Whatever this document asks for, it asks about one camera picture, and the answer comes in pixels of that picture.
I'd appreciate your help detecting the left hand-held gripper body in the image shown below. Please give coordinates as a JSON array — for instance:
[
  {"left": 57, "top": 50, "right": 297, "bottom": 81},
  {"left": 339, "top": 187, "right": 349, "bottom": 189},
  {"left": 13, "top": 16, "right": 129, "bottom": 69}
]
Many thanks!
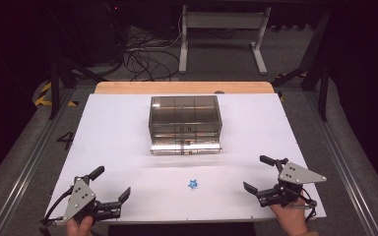
[{"left": 62, "top": 176, "right": 123, "bottom": 224}]

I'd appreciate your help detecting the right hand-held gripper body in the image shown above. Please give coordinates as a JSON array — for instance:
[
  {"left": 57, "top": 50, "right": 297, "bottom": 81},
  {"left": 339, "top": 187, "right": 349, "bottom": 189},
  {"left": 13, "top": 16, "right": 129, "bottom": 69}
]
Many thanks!
[{"left": 256, "top": 157, "right": 328, "bottom": 208}]

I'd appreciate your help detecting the clear plastic drawer box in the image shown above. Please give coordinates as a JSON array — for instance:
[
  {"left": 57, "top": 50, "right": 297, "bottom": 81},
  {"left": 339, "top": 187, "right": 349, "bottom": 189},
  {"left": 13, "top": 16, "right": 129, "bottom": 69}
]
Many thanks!
[{"left": 148, "top": 94, "right": 223, "bottom": 156}]

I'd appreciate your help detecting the person's left hand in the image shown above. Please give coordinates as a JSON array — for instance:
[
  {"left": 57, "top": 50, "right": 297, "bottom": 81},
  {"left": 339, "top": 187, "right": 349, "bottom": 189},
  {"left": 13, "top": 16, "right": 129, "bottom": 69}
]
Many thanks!
[{"left": 66, "top": 215, "right": 95, "bottom": 236}]

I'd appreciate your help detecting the person's right hand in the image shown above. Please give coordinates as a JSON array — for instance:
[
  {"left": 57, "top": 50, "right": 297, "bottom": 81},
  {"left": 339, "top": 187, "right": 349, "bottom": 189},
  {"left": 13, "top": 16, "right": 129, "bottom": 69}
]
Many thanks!
[{"left": 270, "top": 196, "right": 320, "bottom": 236}]

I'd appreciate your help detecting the white table mat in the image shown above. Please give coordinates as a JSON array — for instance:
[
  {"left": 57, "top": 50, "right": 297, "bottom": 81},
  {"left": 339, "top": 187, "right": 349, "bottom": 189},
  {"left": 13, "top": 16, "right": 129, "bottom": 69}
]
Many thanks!
[{"left": 44, "top": 92, "right": 328, "bottom": 226}]

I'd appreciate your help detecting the black metal stand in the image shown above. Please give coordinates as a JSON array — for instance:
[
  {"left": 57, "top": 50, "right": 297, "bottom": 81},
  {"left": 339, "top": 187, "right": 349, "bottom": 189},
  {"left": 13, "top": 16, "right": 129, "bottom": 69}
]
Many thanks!
[
  {"left": 272, "top": 9, "right": 331, "bottom": 123},
  {"left": 47, "top": 58, "right": 108, "bottom": 121}
]

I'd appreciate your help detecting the yellow black hazard tape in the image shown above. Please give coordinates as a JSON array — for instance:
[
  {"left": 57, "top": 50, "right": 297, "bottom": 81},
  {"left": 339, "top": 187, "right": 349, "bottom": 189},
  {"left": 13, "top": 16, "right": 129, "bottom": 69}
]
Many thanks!
[{"left": 33, "top": 82, "right": 79, "bottom": 108}]

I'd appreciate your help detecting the dark equipment cabinet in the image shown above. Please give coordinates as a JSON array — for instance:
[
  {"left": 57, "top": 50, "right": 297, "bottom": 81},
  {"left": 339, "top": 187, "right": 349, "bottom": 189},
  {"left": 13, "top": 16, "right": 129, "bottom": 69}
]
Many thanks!
[{"left": 75, "top": 1, "right": 128, "bottom": 65}]

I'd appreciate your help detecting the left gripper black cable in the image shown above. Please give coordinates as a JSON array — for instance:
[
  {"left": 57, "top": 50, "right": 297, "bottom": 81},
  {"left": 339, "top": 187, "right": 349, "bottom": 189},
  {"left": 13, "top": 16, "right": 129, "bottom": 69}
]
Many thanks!
[{"left": 38, "top": 186, "right": 75, "bottom": 236}]

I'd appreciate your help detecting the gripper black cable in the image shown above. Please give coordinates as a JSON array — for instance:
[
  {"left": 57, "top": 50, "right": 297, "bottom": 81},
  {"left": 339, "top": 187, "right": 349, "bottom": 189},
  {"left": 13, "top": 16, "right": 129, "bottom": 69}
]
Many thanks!
[
  {"left": 38, "top": 186, "right": 75, "bottom": 236},
  {"left": 298, "top": 187, "right": 318, "bottom": 221}
]

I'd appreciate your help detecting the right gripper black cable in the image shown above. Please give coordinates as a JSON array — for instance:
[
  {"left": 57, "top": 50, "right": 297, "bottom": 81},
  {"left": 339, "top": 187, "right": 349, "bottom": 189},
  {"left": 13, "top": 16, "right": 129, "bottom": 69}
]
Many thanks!
[{"left": 298, "top": 187, "right": 318, "bottom": 221}]

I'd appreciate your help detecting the aluminium floor rail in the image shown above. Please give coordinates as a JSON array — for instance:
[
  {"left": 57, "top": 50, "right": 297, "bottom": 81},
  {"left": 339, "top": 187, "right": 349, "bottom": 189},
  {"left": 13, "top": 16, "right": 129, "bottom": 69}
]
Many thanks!
[
  {"left": 0, "top": 88, "right": 77, "bottom": 236},
  {"left": 303, "top": 90, "right": 378, "bottom": 236}
]

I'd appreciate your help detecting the tangle of black floor cables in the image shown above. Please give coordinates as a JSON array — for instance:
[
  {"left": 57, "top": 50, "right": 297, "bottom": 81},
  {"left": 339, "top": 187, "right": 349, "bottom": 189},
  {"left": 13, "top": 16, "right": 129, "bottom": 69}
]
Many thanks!
[{"left": 121, "top": 26, "right": 182, "bottom": 83}]

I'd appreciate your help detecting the white metal table frame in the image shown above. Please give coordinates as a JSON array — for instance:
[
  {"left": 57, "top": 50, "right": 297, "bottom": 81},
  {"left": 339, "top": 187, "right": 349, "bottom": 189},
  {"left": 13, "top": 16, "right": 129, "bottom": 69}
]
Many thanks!
[{"left": 178, "top": 4, "right": 273, "bottom": 76}]

